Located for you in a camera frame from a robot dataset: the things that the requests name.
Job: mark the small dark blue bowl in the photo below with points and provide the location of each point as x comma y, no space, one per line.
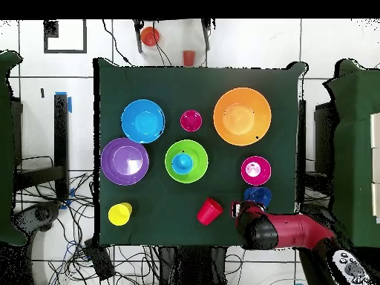
258,194

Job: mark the tall red cup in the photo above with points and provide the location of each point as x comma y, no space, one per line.
209,212

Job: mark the green bowl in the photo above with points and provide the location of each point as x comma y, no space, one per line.
196,172

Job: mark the light blue cup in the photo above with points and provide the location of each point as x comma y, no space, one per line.
181,164

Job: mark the purple bowl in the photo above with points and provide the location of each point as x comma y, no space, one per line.
124,161

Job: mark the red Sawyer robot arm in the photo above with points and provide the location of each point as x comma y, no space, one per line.
297,231

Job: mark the small crimson bowl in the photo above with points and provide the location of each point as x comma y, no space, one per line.
261,176

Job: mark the large orange bowl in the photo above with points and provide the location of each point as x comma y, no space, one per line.
242,117

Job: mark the short crimson cup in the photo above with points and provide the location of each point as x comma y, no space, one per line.
191,120

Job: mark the green cloth covered table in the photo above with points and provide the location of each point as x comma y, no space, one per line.
6,148
356,148

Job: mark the yellow cup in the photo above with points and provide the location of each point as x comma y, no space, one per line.
118,215

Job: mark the dark green tablecloth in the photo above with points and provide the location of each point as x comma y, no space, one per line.
193,89

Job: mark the light blue bowl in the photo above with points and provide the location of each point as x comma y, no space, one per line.
142,121

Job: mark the white boxes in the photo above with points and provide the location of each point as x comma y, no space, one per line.
376,133

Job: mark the black power box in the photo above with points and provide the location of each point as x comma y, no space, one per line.
99,261

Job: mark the orange-red cup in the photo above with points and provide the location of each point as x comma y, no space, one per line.
188,58

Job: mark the small orange bowl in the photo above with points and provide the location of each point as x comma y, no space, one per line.
150,36

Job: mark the blue tape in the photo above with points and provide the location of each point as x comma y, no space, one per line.
69,104

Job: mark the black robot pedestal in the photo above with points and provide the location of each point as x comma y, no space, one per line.
193,267

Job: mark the black metal table frame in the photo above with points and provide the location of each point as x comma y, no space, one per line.
302,133
61,133

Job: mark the black square frame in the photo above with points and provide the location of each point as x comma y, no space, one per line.
50,29

